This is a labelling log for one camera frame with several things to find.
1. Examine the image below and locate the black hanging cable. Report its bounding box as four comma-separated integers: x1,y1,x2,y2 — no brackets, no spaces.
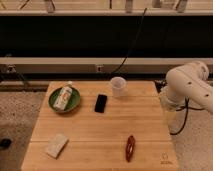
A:
110,7,148,76

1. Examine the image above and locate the green bowl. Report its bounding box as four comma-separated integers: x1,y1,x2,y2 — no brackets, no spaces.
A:
48,88,80,113

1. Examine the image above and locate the white sponge block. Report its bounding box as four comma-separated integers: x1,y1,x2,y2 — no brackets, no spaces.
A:
46,134,69,158

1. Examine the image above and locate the white plastic bottle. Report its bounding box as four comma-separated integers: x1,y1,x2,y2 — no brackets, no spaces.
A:
54,81,72,111

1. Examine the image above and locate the black object on floor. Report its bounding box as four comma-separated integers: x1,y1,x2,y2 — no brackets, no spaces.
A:
0,138,12,149

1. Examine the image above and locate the black floor cable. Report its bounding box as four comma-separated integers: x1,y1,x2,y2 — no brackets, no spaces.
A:
169,97,206,136

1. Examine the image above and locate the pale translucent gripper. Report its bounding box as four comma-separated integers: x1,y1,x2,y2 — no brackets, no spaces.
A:
163,105,176,125

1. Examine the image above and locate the black smartphone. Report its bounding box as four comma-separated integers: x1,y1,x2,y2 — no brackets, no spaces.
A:
95,94,107,113

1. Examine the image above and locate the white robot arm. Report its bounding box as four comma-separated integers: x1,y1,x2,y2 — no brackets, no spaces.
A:
159,61,213,125

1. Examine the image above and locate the red brown oblong object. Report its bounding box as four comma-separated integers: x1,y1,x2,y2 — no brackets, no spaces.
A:
125,135,135,161

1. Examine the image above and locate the clear plastic cup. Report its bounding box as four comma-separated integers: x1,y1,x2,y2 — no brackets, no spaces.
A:
110,77,127,97

